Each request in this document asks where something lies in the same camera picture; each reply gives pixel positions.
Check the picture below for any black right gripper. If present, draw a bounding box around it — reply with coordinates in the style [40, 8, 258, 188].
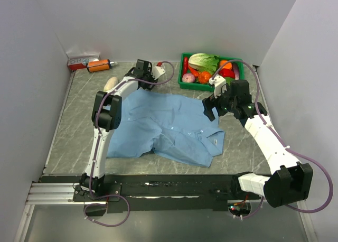
[202, 83, 237, 122]

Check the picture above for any light blue shirt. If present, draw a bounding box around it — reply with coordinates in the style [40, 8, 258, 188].
[107, 89, 225, 167]

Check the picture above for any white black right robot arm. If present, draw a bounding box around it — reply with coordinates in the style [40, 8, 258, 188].
[202, 77, 313, 208]

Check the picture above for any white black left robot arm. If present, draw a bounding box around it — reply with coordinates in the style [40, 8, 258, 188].
[79, 59, 165, 201]

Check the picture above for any green plastic crate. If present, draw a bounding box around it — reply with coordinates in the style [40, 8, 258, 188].
[178, 53, 244, 92]

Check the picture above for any orange bumpy pumpkin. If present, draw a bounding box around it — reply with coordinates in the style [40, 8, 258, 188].
[198, 71, 213, 84]

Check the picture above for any green bell pepper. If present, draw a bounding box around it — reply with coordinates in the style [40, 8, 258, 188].
[225, 77, 234, 85]

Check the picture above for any pink onion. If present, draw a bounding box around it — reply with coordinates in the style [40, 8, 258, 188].
[182, 73, 195, 83]

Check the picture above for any orange carrot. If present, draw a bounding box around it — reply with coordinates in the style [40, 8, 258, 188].
[188, 66, 200, 78]

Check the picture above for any red bell pepper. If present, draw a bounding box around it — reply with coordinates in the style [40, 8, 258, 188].
[219, 68, 236, 79]

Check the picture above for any white daikon radish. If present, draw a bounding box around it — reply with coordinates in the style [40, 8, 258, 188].
[104, 77, 119, 92]

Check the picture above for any red chili pepper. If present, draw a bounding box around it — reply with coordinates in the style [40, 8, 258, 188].
[182, 57, 189, 75]

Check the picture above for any green white cabbage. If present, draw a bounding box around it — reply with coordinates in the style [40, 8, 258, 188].
[188, 53, 220, 74]

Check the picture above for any orange round fruit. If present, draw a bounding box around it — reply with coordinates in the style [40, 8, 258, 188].
[219, 60, 233, 70]

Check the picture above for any purple eggplant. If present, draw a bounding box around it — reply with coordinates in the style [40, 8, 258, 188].
[232, 63, 240, 80]

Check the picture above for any orange cylindrical bottle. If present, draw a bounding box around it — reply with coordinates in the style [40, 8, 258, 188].
[86, 59, 117, 73]

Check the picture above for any red white carton box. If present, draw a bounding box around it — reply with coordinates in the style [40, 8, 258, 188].
[67, 55, 100, 71]

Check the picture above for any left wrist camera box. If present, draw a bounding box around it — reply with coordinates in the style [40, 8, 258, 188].
[152, 66, 166, 80]

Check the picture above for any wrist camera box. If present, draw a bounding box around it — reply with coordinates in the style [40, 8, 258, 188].
[209, 75, 227, 98]
[152, 66, 166, 80]

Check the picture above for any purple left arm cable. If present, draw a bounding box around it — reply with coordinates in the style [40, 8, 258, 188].
[89, 61, 175, 200]

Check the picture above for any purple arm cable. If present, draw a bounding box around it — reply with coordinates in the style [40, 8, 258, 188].
[89, 61, 175, 200]
[211, 59, 334, 220]

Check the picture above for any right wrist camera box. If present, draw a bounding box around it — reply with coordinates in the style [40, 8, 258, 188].
[209, 75, 227, 98]

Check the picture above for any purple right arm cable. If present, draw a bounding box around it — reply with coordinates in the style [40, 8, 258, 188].
[211, 59, 334, 220]

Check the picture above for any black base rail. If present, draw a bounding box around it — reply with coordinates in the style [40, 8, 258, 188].
[39, 174, 260, 213]

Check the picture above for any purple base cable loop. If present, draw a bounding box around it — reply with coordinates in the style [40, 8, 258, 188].
[83, 194, 130, 229]

